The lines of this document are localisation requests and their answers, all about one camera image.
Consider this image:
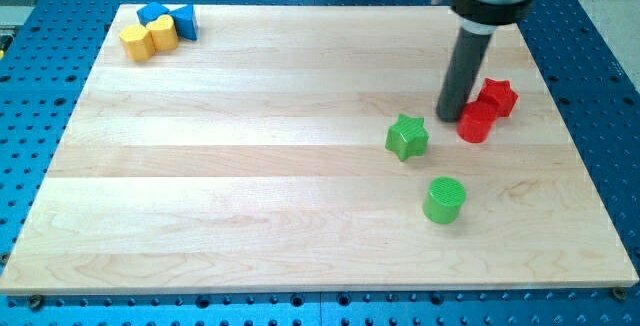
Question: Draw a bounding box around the light wooden board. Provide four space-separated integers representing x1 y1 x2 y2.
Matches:
1 4 638 295

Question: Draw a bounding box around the green star block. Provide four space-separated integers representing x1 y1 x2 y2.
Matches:
385 113 429 162

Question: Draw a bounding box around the green cylinder block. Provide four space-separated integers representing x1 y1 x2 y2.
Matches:
423 176 466 224

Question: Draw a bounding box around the red cylinder block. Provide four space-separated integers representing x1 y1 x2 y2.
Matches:
457 101 498 143

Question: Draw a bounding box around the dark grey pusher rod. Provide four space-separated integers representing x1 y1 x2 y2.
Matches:
436 28 492 122

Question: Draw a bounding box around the blue triangle block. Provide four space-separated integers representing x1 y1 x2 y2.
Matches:
169 4 198 41

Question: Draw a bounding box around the red star block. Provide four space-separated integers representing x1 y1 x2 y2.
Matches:
477 78 519 118

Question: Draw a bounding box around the yellow heart block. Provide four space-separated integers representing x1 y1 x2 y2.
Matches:
146 14 179 51

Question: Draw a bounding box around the yellow hexagon block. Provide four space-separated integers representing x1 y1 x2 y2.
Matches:
119 24 155 62

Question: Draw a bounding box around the blue cube block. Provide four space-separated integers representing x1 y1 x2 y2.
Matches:
136 1 169 26

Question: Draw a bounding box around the blue perforated metal table plate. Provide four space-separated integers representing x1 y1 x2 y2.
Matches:
1 0 639 325

